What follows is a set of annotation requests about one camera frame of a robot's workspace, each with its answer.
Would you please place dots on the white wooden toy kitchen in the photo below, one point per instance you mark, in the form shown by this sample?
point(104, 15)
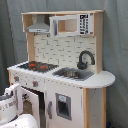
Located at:
point(65, 65)

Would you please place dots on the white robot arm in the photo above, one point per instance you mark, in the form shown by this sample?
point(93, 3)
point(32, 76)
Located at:
point(21, 121)

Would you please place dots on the white cabinet door dispenser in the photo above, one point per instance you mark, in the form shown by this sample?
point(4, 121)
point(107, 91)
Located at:
point(67, 105)

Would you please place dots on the white oven door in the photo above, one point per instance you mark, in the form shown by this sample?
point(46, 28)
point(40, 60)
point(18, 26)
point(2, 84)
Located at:
point(31, 104)

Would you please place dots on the black stovetop red burners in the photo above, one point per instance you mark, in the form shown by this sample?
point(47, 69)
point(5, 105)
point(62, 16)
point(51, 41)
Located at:
point(38, 66)

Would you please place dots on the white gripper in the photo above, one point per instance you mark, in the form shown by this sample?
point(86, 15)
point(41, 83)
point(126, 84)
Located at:
point(11, 104)

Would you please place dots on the grey range hood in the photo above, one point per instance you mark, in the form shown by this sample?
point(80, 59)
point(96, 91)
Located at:
point(40, 25)

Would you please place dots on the grey cabinet door handle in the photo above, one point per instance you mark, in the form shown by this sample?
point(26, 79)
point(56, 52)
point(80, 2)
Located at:
point(49, 109)

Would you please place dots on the grey backdrop curtain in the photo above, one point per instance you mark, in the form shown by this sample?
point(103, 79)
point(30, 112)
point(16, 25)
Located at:
point(115, 44)

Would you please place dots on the metal toy sink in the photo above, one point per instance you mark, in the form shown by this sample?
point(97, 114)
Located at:
point(73, 74)

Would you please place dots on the left red stove knob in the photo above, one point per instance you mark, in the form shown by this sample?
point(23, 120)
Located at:
point(16, 79)

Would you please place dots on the right red stove knob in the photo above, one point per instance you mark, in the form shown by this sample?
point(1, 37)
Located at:
point(35, 84)

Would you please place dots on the white microwave door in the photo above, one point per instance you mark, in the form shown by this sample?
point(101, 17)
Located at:
point(71, 25)

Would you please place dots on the red stove knob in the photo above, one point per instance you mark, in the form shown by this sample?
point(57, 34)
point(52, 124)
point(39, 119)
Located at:
point(35, 84)
point(16, 79)

